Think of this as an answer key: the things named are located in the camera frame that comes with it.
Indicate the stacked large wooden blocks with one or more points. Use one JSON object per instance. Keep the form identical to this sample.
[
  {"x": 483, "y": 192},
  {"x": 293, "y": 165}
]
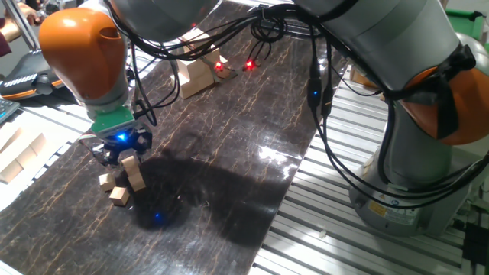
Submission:
[{"x": 196, "y": 82}]

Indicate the silver metal pole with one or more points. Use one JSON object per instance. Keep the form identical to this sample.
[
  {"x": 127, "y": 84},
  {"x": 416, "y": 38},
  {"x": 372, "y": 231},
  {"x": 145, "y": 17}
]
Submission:
[{"x": 19, "y": 23}]

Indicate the orange black teach pendant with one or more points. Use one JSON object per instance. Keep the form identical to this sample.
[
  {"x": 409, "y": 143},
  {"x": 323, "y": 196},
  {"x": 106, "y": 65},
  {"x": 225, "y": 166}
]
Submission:
[{"x": 26, "y": 80}]

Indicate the dark marble pattern mat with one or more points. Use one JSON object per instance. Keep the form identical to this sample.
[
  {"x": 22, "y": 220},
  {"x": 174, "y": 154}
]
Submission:
[{"x": 229, "y": 153}]

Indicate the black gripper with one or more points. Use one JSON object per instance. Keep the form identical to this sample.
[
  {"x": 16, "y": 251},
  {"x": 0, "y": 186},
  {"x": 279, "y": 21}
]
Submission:
[{"x": 126, "y": 142}]

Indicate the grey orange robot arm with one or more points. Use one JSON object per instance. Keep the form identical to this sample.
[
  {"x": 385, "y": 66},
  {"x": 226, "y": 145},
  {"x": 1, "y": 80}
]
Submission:
[{"x": 401, "y": 38}]

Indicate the small wooden cube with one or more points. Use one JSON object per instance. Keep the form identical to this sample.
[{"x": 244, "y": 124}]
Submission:
[
  {"x": 130, "y": 164},
  {"x": 107, "y": 181},
  {"x": 136, "y": 182},
  {"x": 119, "y": 195}
]

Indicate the large wooden block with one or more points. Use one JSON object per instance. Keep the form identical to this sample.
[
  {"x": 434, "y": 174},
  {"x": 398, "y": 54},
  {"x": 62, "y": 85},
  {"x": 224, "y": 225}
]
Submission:
[
  {"x": 10, "y": 170},
  {"x": 9, "y": 139},
  {"x": 38, "y": 143},
  {"x": 26, "y": 156}
]

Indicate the green gripper mount plate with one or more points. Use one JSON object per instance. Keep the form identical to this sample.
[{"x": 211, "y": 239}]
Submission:
[{"x": 112, "y": 120}]

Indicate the person's bare hand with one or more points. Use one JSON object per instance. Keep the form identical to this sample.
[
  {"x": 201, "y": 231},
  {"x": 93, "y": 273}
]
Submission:
[{"x": 23, "y": 15}]

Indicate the black computer keyboard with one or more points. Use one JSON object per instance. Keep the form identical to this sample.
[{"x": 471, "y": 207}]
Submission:
[{"x": 5, "y": 109}]

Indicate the green mini billiard table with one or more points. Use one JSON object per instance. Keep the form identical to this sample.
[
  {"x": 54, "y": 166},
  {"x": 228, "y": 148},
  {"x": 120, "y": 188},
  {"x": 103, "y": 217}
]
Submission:
[{"x": 462, "y": 24}]

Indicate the open cardboard box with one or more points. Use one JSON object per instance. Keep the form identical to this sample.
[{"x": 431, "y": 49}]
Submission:
[{"x": 359, "y": 79}]

